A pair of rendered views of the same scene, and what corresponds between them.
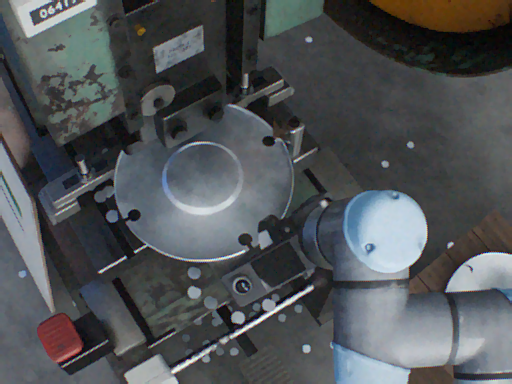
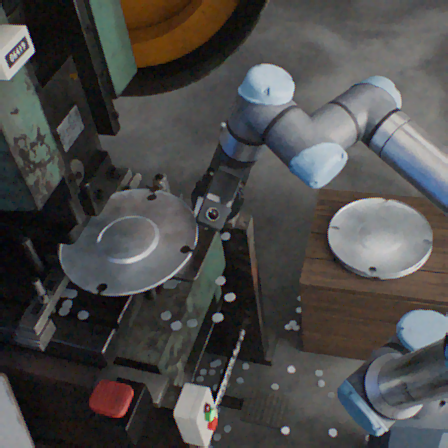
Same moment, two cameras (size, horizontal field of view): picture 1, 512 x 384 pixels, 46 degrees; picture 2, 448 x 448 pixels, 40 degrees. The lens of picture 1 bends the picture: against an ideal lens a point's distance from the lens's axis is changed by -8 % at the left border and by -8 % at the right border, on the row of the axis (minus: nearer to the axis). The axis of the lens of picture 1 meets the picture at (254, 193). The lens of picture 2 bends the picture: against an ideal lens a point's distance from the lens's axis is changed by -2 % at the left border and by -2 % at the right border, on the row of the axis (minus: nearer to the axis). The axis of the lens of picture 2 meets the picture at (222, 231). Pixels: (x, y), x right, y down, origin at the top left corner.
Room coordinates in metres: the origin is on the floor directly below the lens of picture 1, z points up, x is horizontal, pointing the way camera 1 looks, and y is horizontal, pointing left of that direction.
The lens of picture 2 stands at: (-0.40, 0.33, 1.70)
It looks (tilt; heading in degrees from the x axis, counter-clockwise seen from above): 46 degrees down; 332
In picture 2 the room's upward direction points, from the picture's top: 10 degrees counter-clockwise
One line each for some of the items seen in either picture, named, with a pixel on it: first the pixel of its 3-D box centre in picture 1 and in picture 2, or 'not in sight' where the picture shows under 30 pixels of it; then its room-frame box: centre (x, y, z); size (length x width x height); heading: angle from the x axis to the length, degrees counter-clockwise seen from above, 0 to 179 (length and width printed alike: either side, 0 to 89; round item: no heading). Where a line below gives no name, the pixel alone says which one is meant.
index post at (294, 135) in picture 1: (291, 136); (162, 191); (0.59, -0.06, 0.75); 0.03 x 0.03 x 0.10; 37
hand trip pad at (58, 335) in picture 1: (64, 341); (115, 406); (0.21, 0.29, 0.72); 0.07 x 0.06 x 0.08; 37
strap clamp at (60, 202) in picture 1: (81, 175); (41, 299); (0.49, 0.30, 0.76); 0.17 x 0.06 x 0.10; 127
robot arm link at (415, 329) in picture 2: not in sight; (423, 348); (-0.01, -0.26, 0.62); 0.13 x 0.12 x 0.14; 95
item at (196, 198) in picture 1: (202, 176); (127, 238); (0.49, 0.08, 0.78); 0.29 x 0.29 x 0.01
